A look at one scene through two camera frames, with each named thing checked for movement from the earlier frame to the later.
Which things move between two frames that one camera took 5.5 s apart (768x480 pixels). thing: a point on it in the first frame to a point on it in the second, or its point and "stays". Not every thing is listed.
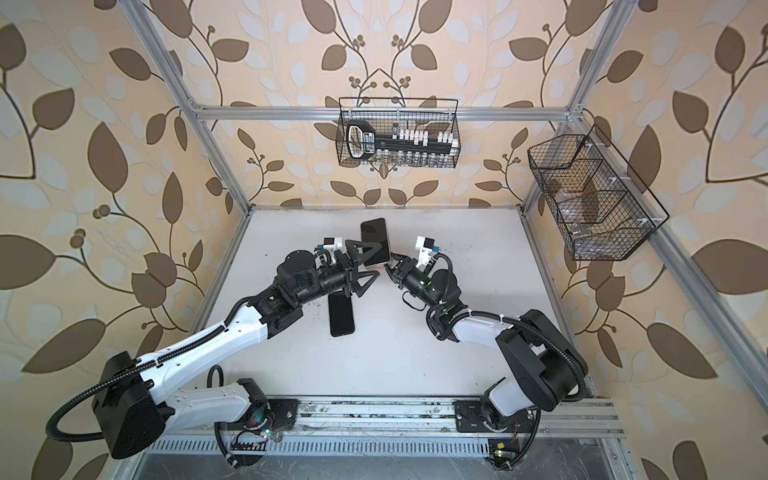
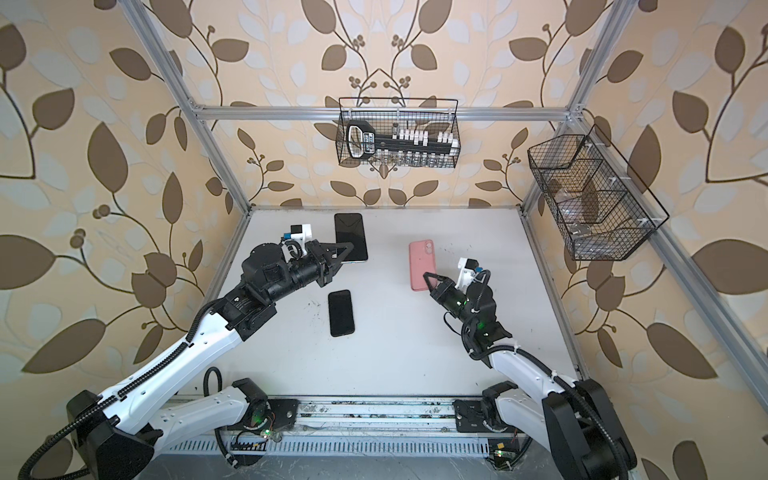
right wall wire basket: (603, 208) stays
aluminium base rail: (432, 418) stays
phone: (375, 231) to (349, 228)
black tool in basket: (362, 142) stays
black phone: (341, 314) stays
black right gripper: (398, 275) to (442, 292)
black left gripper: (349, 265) to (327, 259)
